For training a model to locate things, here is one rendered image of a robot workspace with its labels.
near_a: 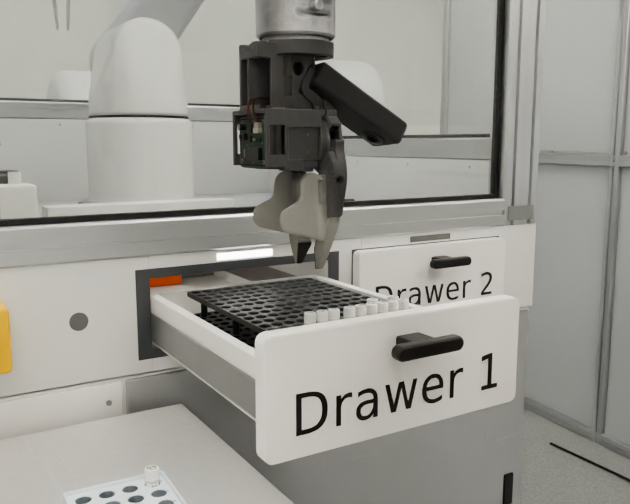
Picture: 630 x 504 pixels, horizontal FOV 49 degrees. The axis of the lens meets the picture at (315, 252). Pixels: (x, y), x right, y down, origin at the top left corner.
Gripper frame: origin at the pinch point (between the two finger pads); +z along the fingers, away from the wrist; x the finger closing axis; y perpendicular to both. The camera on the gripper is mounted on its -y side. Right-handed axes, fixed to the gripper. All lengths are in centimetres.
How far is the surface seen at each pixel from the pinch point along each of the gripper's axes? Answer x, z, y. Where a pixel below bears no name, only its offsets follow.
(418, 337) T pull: 12.5, 6.2, -3.1
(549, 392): -119, 87, -181
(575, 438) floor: -100, 97, -173
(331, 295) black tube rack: -10.1, 7.3, -8.4
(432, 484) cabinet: -23, 45, -37
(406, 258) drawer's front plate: -21.2, 6.2, -28.7
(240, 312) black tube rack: -8.1, 7.3, 4.5
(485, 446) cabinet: -23, 41, -48
